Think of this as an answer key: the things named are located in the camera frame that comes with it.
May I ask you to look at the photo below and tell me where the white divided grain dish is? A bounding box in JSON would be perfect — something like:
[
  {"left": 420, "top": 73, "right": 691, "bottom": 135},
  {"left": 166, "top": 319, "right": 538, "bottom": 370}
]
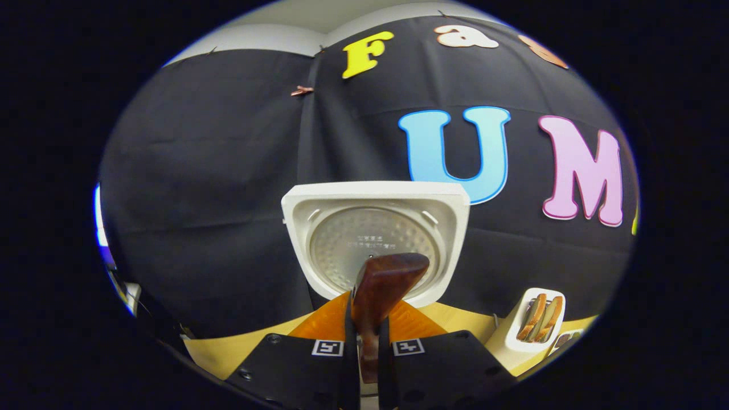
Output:
[{"left": 547, "top": 329, "right": 584, "bottom": 356}]

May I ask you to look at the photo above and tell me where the white rice cooker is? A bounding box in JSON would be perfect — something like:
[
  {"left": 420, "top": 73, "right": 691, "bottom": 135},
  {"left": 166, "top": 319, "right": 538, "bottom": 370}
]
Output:
[{"left": 281, "top": 181, "right": 471, "bottom": 308}]

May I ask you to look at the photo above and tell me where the black backdrop cloth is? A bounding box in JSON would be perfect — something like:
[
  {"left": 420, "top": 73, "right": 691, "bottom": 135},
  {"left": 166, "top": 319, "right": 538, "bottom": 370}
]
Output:
[{"left": 98, "top": 16, "right": 640, "bottom": 339}]

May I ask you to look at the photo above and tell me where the white toaster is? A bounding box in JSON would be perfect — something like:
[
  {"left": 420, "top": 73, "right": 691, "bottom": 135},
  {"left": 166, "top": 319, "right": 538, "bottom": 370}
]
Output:
[{"left": 484, "top": 288, "right": 567, "bottom": 370}]

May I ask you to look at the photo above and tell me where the brown wooden spoon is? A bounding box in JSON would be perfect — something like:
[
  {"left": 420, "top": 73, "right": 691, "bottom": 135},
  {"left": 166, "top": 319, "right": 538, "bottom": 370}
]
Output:
[{"left": 350, "top": 253, "right": 431, "bottom": 385}]

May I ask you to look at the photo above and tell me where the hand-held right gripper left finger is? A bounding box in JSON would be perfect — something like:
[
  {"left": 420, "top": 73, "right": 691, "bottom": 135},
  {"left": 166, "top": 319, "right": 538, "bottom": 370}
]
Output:
[{"left": 225, "top": 290, "right": 361, "bottom": 410}]

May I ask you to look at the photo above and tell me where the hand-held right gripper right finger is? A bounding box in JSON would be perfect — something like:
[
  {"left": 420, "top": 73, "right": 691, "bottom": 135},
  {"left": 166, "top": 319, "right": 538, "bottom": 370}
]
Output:
[{"left": 379, "top": 299, "right": 516, "bottom": 410}]

